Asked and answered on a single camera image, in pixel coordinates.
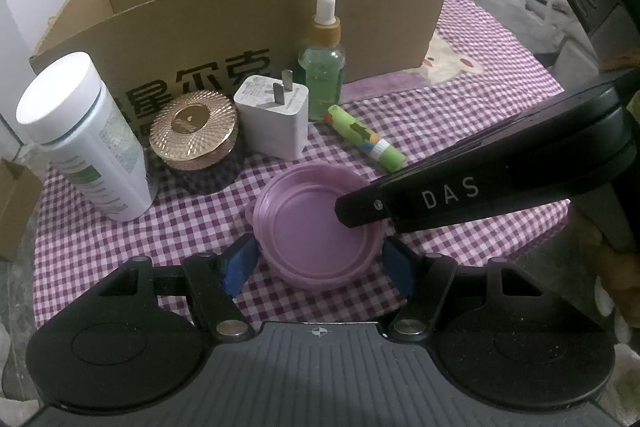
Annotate black jar with gold lid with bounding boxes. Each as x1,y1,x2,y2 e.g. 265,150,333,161
150,89,246,195

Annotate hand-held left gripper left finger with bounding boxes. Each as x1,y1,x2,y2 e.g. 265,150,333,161
87,234,258,342

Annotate purple checkered tablecloth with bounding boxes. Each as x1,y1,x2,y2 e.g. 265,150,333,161
32,0,601,348

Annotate small brown cardboard box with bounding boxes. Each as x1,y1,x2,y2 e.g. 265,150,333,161
0,158,45,260

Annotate pink plastic bowl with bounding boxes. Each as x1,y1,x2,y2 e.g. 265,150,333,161
245,159,396,290

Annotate green dropper bottle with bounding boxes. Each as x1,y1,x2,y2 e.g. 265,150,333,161
298,0,347,122

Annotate green lip balm tube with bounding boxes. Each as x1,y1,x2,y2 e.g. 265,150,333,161
325,104,405,172

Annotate white bottle with green label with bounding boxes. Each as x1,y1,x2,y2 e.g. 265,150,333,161
15,52,158,223

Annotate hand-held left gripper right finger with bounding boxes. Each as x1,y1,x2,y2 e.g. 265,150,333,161
382,237,551,343

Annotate large brown cardboard box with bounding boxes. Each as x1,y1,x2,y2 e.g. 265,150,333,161
29,0,451,118

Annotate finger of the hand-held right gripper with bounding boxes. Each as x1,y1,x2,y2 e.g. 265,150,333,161
334,180,402,229

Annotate white plug charger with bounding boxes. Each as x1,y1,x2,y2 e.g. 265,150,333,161
234,69,310,160

